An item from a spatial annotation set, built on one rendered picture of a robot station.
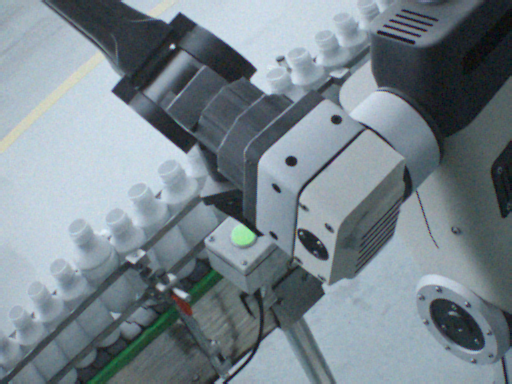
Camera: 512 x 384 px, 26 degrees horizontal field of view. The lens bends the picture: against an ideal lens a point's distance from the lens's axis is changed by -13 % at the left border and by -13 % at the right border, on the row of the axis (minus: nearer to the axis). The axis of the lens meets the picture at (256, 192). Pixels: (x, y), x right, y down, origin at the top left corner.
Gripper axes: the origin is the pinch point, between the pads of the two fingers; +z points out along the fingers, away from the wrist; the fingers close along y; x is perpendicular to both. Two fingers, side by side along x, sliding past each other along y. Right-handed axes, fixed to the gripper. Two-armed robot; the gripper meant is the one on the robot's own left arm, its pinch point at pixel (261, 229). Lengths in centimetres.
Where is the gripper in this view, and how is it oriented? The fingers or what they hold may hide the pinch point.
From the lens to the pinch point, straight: 155.1
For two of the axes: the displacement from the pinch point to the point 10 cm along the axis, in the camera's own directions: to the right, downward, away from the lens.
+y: -1.8, 5.5, -8.2
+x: 9.1, -2.3, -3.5
